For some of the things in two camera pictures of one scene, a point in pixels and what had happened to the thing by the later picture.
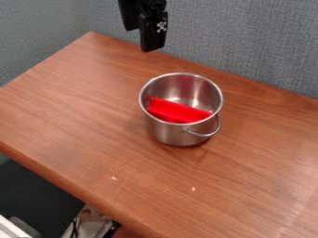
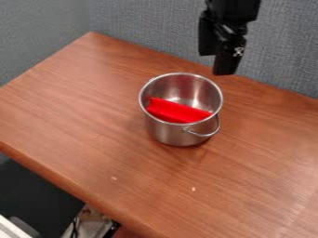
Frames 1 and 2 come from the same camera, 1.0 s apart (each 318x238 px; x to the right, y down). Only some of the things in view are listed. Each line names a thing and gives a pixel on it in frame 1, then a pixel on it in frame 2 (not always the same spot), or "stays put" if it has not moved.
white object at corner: (9, 230) stays put
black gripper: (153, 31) -> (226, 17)
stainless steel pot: (190, 89) stays put
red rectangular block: (174, 112) stays put
